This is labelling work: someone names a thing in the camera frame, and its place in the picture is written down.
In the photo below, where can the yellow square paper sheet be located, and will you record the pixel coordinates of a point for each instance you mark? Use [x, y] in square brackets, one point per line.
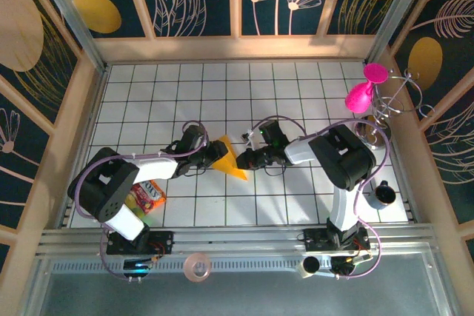
[231, 168]

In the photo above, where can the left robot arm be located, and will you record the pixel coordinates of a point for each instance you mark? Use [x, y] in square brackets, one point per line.
[100, 186]

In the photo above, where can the red orange snack bag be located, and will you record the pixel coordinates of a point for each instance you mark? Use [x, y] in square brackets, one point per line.
[152, 195]

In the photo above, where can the pink plastic goblet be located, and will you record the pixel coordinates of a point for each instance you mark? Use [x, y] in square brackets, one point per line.
[357, 99]

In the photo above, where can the perforated metal strip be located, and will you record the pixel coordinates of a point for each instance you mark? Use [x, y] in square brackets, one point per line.
[252, 266]

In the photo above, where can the pink tape roll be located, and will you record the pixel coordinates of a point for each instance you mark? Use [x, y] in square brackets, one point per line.
[198, 267]

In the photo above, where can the black mug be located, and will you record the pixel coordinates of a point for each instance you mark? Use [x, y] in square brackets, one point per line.
[385, 195]

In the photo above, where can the black controller board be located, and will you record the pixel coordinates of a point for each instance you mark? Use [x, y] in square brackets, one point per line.
[137, 267]
[348, 266]

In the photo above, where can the grey metal shelf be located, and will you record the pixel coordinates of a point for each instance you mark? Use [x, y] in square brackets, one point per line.
[240, 294]

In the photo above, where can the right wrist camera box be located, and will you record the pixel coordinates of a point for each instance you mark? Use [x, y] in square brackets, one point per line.
[249, 139]

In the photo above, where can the aluminium front rail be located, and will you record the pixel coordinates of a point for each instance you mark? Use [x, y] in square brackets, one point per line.
[240, 236]

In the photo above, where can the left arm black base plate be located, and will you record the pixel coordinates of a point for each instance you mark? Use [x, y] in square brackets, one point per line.
[163, 242]

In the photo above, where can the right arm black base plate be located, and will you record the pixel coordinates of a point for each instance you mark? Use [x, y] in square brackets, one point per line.
[314, 240]

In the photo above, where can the aluminium side rail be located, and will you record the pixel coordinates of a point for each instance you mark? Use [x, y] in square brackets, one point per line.
[84, 127]

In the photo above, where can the white cup on rail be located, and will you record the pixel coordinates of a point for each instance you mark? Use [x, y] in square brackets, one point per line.
[310, 266]

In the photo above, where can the aluminium frame post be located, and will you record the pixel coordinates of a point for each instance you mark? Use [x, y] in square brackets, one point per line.
[398, 9]
[68, 9]

